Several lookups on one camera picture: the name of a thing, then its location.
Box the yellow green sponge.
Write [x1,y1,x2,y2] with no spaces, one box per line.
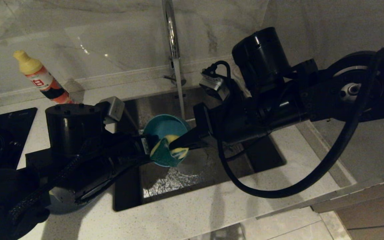
[150,134,190,167]

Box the running water stream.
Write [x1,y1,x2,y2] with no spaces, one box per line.
[173,58,186,120]

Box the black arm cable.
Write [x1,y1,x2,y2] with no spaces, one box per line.
[205,48,384,199]

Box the grey blue plate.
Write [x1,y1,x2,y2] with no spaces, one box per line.
[49,187,90,214]

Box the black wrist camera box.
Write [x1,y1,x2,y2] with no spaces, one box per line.
[199,68,231,100]
[99,97,125,124]

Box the teal bowl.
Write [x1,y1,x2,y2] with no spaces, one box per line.
[143,114,191,159]

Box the stainless steel sink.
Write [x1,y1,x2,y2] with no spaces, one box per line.
[113,81,286,211]

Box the chrome faucet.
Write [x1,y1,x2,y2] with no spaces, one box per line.
[161,0,186,87]

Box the orange label dish soap bottle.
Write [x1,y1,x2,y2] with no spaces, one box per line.
[14,50,76,104]

